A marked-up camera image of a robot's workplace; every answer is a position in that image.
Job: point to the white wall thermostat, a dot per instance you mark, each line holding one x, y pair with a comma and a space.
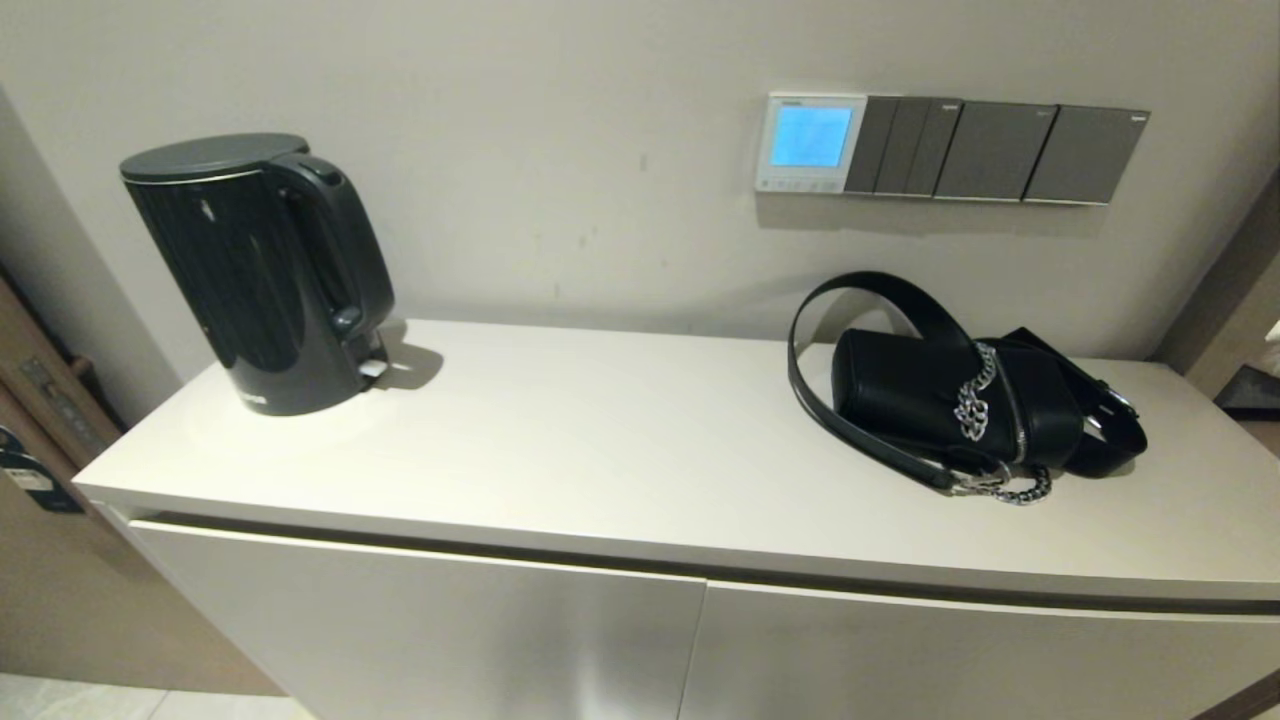
810, 135

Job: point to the white sideboard cabinet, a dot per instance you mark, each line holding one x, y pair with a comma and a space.
640, 450

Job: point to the white cabinet door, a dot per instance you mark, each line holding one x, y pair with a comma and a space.
420, 640
950, 660

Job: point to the black electric kettle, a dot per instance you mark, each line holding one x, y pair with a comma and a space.
260, 280

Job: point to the metal door lock plate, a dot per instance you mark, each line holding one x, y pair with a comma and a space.
60, 405

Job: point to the dark floor mat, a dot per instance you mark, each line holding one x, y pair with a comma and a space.
1255, 392

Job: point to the dark blue door tag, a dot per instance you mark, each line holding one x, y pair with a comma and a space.
35, 490

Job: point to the light brown wooden door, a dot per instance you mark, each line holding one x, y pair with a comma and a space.
60, 600

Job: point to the grey triple wall switch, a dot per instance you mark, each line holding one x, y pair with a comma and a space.
900, 145

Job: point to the grey single wall switch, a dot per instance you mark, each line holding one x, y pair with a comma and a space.
995, 150
1085, 155

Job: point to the brown wooden door frame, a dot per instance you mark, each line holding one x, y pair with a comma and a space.
1230, 300

